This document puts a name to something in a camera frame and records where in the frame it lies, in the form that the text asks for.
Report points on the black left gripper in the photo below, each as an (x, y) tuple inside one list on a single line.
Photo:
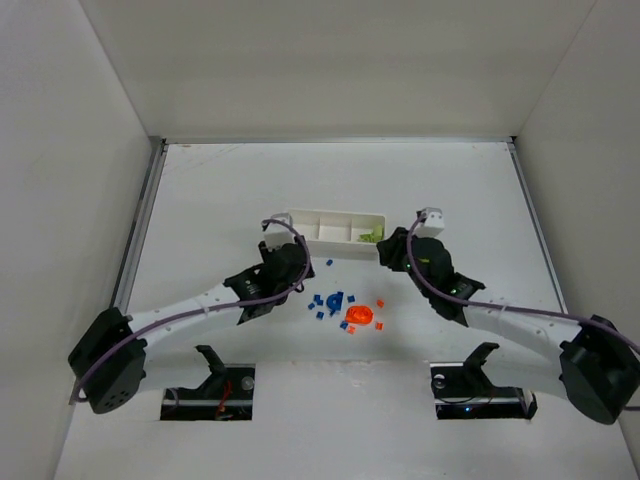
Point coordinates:
[(270, 252)]

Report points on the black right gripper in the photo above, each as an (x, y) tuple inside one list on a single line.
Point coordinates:
[(392, 248)]

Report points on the green 2x2 lego brick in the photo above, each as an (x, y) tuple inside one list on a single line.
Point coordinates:
[(367, 238)]

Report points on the blue round lego piece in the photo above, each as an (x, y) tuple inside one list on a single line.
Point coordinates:
[(334, 302)]

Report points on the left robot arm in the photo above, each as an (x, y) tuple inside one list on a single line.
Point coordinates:
[(122, 354)]

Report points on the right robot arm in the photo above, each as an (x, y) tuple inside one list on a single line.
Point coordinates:
[(588, 362)]

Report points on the white three-compartment tray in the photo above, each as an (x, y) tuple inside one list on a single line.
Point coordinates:
[(332, 233)]

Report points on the orange round lego piece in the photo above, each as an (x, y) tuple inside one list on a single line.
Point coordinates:
[(359, 315)]

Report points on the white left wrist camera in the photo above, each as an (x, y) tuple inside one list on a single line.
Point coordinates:
[(277, 232)]

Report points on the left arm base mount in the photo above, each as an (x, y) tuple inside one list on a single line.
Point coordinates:
[(225, 394)]

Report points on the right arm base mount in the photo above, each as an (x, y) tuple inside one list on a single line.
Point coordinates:
[(462, 391)]

